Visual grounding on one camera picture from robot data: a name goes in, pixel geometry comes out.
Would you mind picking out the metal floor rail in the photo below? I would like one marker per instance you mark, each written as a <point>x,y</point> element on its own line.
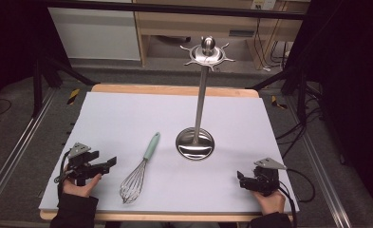
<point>16,148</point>
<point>323,177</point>

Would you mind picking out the person's right hand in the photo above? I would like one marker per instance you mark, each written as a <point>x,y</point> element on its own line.
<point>271,202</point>

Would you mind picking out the wooden table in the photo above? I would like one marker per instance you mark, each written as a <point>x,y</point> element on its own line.
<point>174,90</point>

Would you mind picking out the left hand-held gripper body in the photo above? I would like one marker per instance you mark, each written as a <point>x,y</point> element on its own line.
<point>79,158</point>

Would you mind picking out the black metal stand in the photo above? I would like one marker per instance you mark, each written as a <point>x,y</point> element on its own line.
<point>37,85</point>
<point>301,88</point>

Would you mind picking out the person's left hand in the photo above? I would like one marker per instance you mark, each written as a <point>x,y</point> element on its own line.
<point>81,188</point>

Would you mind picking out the steel utensil stand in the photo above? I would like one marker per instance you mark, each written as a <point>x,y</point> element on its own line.
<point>200,104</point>

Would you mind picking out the white wall socket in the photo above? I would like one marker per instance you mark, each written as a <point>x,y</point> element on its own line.
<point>263,4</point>

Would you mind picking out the white cabinet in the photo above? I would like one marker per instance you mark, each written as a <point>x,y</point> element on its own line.
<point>95,31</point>

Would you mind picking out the white table mat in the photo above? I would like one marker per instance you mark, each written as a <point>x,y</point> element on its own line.
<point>162,120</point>

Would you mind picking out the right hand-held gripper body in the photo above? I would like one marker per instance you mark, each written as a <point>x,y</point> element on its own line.
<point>264,179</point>

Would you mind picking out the black frame crossbar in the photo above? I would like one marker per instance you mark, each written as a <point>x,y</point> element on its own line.
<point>174,9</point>

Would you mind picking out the yellow black floor tape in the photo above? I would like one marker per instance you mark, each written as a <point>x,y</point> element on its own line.
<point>73,96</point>
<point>278,103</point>

